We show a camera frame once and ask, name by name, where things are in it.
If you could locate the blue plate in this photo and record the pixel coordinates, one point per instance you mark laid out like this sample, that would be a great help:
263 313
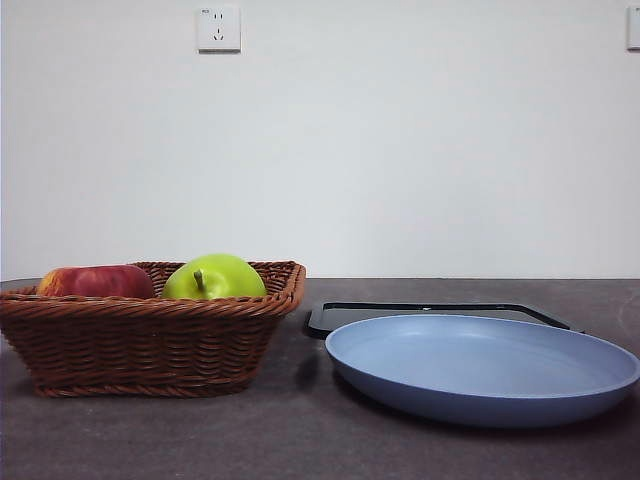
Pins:
475 395

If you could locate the brown wicker basket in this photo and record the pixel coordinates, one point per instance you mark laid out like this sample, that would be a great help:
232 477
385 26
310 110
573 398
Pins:
150 345

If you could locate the black flat tray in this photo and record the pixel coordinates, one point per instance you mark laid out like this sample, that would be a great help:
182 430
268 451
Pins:
320 322

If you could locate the green apple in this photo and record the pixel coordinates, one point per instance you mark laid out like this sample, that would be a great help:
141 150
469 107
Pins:
227 280

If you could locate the red apple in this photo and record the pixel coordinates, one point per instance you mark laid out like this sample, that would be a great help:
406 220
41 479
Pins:
95 282

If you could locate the white wall socket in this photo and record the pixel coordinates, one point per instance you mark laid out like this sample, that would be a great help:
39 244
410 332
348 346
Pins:
219 27

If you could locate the white wall plate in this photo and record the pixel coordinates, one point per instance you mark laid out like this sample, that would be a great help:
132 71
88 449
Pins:
634 27

